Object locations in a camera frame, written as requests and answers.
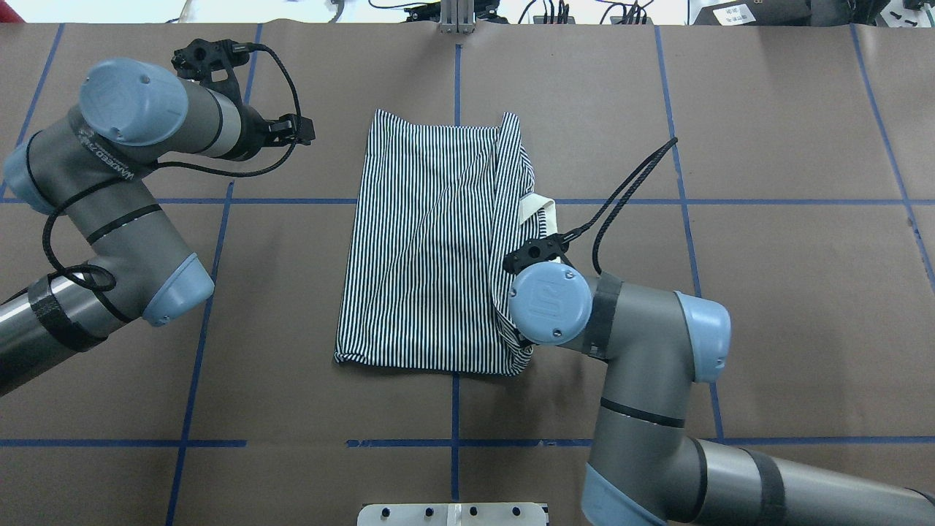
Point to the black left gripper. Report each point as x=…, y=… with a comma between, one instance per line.
x=253, y=135

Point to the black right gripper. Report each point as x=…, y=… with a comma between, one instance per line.
x=523, y=338

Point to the navy white striped polo shirt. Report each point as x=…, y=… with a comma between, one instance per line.
x=439, y=208

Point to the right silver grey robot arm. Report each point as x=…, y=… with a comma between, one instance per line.
x=643, y=468

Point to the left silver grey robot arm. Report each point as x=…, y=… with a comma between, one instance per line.
x=115, y=256

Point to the grey aluminium frame post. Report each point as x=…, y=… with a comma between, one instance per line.
x=457, y=17

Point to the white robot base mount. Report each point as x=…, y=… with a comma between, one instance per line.
x=489, y=513

